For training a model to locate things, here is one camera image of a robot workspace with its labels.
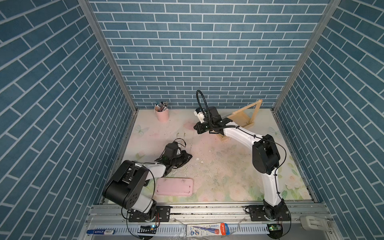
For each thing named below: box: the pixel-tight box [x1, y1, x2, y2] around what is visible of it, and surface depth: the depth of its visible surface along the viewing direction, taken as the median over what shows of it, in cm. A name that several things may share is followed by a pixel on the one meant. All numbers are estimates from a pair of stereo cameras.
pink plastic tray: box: [155, 177, 194, 197], surface depth 82 cm
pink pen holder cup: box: [154, 107, 170, 122], surface depth 111 cm
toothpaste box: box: [186, 223, 231, 237], surface depth 70 cm
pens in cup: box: [154, 101, 169, 112], surface depth 107 cm
